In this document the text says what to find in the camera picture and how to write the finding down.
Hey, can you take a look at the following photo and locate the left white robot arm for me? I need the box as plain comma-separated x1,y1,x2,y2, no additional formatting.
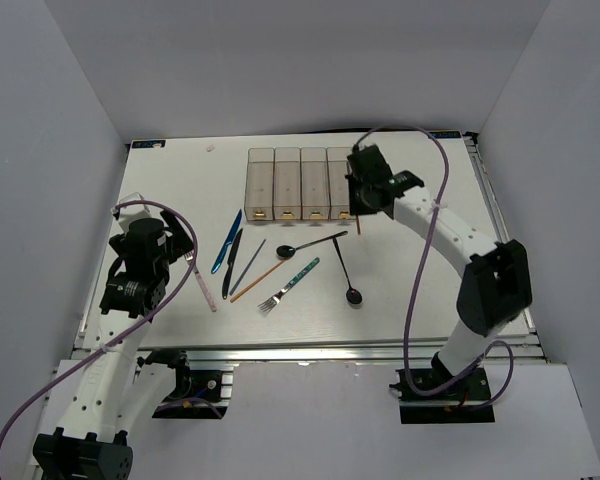
33,200,197,479

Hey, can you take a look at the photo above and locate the aluminium table frame rail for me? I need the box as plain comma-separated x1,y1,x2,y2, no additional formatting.
139,334,546,363

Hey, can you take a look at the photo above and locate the left blue table sticker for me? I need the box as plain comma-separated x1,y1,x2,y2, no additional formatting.
131,139,166,149

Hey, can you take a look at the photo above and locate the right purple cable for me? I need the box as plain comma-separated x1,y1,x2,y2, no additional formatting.
354,125,514,413

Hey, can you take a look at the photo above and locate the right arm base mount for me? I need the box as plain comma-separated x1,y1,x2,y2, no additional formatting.
389,367,495,425

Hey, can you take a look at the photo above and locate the black knife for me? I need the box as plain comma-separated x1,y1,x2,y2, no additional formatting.
221,228,243,300

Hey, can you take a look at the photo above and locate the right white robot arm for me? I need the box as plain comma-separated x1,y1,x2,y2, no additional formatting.
347,145,532,399

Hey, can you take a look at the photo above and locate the grey chopstick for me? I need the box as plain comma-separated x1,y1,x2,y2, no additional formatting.
229,238,267,296

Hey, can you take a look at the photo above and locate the blue knife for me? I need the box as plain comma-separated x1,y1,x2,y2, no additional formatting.
210,210,242,274

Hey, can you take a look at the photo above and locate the black spoon upper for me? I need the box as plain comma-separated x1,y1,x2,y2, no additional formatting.
276,231,348,260

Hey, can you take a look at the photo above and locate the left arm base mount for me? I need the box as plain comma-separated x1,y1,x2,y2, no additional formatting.
135,349,233,420

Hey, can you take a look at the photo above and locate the black spoon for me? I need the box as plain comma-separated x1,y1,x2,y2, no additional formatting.
276,231,348,260
332,239,363,308

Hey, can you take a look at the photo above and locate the black spoon lower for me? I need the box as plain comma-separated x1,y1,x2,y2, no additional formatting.
332,239,363,308

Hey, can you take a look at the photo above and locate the blue table sticker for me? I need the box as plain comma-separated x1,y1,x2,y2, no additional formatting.
430,130,462,140
131,139,166,149

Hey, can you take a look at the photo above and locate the green handled fork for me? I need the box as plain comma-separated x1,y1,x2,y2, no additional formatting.
258,257,320,314

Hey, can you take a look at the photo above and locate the right blue table sticker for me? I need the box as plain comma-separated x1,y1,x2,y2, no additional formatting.
430,130,462,140

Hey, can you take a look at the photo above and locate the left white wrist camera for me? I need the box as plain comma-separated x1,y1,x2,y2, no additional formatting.
111,192,152,234

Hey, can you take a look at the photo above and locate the pink handled fork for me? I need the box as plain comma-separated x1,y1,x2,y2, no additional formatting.
184,250,217,312

